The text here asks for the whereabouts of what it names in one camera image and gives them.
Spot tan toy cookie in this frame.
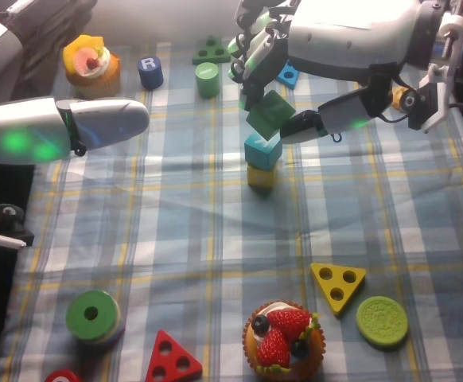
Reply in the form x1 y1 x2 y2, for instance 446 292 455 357
392 87 411 111

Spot red and white ring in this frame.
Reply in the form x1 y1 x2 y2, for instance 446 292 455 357
43 368 83 382

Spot green wooden cube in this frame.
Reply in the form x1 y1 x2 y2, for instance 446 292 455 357
246 89 297 141

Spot rainbow ring stack toy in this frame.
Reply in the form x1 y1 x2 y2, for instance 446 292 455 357
64 289 126 351

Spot green toy sandwich cookie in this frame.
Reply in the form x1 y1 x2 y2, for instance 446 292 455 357
355 296 410 352

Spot green wooden cylinder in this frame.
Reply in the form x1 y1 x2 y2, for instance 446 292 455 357
194 62 221 99

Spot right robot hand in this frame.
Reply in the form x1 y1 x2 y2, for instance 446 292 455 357
227 0 423 145

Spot yellow wooden cube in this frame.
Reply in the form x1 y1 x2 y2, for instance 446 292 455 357
246 162 277 190

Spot teal wooden cube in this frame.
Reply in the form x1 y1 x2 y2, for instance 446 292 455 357
243 133 283 172

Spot blue square block with hole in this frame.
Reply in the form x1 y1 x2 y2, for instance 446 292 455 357
275 59 301 91

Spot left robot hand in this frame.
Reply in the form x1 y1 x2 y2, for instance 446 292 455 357
0 18 151 165

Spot toy cupcake yellow fruit topping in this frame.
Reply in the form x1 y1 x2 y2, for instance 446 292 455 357
62 34 122 99

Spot blue cylinder letter R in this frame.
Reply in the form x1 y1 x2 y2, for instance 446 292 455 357
137 55 165 91

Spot red triangle block three holes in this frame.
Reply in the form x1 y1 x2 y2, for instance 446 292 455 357
144 329 204 382

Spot blue plaid tablecloth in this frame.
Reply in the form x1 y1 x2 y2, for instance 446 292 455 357
0 39 463 382

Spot green triangle block three holes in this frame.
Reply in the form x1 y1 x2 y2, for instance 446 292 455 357
191 35 232 66

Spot toy cupcake strawberries and blueberries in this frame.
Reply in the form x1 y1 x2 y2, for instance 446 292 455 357
242 301 327 379

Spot yellow triangle block three holes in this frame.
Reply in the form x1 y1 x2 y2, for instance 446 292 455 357
309 262 367 318

